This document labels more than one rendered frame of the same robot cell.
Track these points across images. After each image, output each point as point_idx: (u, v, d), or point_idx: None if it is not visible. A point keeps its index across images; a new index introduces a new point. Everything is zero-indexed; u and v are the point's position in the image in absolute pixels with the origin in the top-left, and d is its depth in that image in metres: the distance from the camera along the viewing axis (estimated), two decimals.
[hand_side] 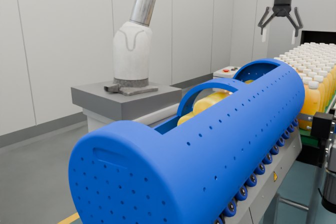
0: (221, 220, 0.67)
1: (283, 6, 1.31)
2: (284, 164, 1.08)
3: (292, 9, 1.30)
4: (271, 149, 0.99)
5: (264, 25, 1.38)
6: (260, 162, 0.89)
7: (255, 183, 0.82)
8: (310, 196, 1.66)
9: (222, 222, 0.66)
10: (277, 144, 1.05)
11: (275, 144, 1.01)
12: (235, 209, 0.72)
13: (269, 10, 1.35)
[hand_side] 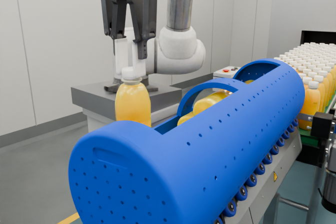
0: (221, 220, 0.67)
1: None
2: (284, 164, 1.08)
3: None
4: (271, 149, 0.99)
5: (114, 31, 0.56)
6: (260, 162, 0.89)
7: (255, 183, 0.82)
8: (310, 196, 1.66)
9: (222, 222, 0.66)
10: (277, 144, 1.05)
11: (275, 144, 1.01)
12: (235, 209, 0.72)
13: None
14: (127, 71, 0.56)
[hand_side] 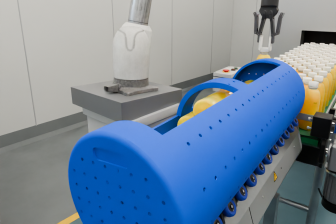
0: (221, 220, 0.67)
1: (270, 7, 1.28)
2: (284, 164, 1.08)
3: (278, 13, 1.28)
4: (271, 149, 0.99)
5: (260, 32, 1.33)
6: (260, 162, 0.89)
7: (255, 183, 0.82)
8: (310, 196, 1.66)
9: (222, 222, 0.66)
10: (277, 144, 1.05)
11: (275, 144, 1.01)
12: (235, 208, 0.72)
13: (257, 14, 1.32)
14: None
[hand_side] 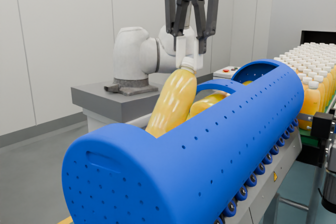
0: (218, 216, 0.66)
1: None
2: (284, 164, 1.08)
3: None
4: (274, 153, 0.99)
5: (176, 30, 0.64)
6: None
7: (256, 181, 0.83)
8: (310, 196, 1.66)
9: (219, 217, 0.67)
10: (279, 146, 1.06)
11: None
12: (234, 204, 0.72)
13: None
14: None
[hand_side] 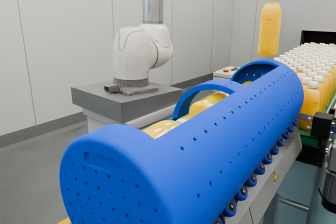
0: None
1: None
2: (284, 164, 1.08)
3: None
4: (275, 154, 0.99)
5: None
6: None
7: (256, 180, 0.84)
8: (310, 196, 1.66)
9: (218, 216, 0.67)
10: (280, 146, 1.06)
11: None
12: (233, 203, 0.72)
13: None
14: None
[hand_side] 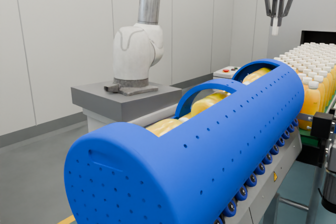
0: (219, 217, 0.67)
1: None
2: (284, 164, 1.08)
3: None
4: (273, 152, 0.99)
5: None
6: None
7: (256, 182, 0.83)
8: (310, 196, 1.66)
9: (220, 219, 0.67)
10: (278, 146, 1.06)
11: (274, 143, 1.01)
12: (234, 206, 0.72)
13: None
14: None
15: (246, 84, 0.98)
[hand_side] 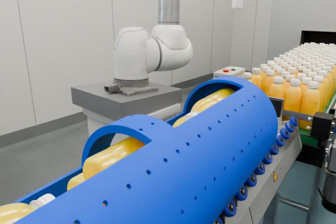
0: None
1: None
2: (284, 164, 1.08)
3: None
4: (275, 144, 1.02)
5: None
6: (263, 170, 0.88)
7: None
8: (310, 196, 1.66)
9: None
10: (277, 145, 1.05)
11: (276, 151, 0.99)
12: (228, 208, 0.70)
13: None
14: None
15: (192, 115, 0.70)
